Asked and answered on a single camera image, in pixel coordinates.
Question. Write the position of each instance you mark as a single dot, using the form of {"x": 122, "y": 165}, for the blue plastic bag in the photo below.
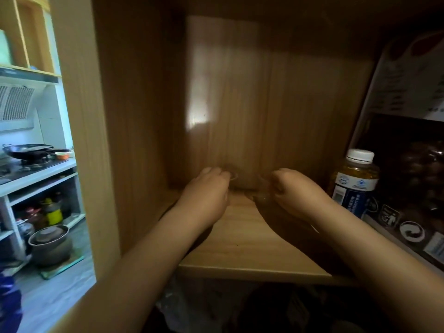
{"x": 8, "y": 301}

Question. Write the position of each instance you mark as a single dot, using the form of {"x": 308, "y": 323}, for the amber bottle with white cap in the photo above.
{"x": 355, "y": 183}

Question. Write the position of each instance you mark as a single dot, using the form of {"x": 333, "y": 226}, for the small orange bowl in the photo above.
{"x": 61, "y": 156}

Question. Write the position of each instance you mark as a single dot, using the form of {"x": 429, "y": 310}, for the dark sauce bottle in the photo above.
{"x": 34, "y": 218}

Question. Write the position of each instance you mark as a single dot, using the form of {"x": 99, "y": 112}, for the transparent plastic cup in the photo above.
{"x": 263, "y": 194}
{"x": 234, "y": 176}

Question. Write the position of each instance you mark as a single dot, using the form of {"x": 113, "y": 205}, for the green edged floor mat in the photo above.
{"x": 71, "y": 265}

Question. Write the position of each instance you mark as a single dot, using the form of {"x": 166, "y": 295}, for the white range hood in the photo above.
{"x": 17, "y": 104}

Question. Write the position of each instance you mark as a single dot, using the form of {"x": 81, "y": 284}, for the person's left forearm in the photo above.
{"x": 131, "y": 273}

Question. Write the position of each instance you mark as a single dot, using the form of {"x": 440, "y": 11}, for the black gas stove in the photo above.
{"x": 27, "y": 168}

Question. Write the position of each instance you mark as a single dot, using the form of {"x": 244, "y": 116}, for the wooden wall shelf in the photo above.
{"x": 31, "y": 38}

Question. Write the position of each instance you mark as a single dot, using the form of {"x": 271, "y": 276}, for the white kitchen counter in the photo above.
{"x": 41, "y": 171}

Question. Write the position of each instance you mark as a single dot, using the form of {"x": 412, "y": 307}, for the person's right hand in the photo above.
{"x": 301, "y": 197}

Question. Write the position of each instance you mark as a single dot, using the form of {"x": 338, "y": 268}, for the yellow oil bottle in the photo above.
{"x": 52, "y": 213}

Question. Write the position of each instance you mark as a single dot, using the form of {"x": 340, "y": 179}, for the crumpled clear plastic bag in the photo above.
{"x": 194, "y": 308}

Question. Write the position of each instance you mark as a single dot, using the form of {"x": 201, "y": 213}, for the person's right forearm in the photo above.
{"x": 381, "y": 270}

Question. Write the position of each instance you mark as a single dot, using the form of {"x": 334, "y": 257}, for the large white snack bag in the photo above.
{"x": 409, "y": 162}

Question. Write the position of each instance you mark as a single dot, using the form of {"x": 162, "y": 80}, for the person's left hand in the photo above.
{"x": 204, "y": 201}

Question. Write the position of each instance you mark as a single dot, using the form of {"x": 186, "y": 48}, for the light wooden cabinet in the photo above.
{"x": 242, "y": 100}

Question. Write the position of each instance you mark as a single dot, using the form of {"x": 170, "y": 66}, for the black wok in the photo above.
{"x": 26, "y": 151}

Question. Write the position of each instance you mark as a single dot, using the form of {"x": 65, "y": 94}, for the dark clay pot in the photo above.
{"x": 50, "y": 246}

